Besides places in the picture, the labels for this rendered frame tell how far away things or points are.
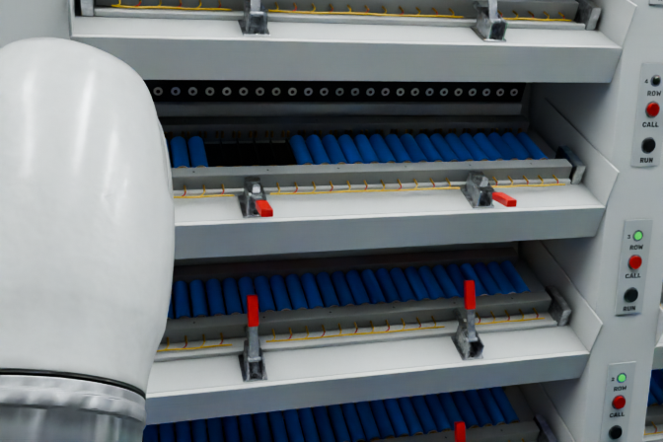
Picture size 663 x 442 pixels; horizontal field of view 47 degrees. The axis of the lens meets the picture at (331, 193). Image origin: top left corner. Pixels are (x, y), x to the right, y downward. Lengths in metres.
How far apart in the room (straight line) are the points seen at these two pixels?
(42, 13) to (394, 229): 0.43
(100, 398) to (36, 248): 0.06
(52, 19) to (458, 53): 0.42
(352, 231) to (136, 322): 0.56
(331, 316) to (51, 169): 0.66
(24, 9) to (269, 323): 0.43
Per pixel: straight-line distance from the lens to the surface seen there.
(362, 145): 0.93
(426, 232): 0.88
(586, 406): 1.06
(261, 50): 0.79
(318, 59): 0.81
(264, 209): 0.75
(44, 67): 0.34
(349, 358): 0.92
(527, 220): 0.93
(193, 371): 0.89
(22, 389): 0.29
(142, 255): 0.31
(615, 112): 0.96
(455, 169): 0.91
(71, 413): 0.29
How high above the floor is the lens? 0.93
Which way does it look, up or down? 12 degrees down
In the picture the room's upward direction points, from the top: 1 degrees clockwise
